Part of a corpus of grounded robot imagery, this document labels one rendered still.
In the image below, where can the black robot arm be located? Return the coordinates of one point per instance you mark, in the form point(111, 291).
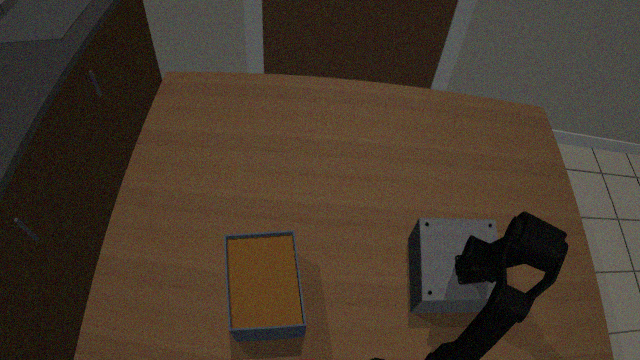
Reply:
point(527, 240)

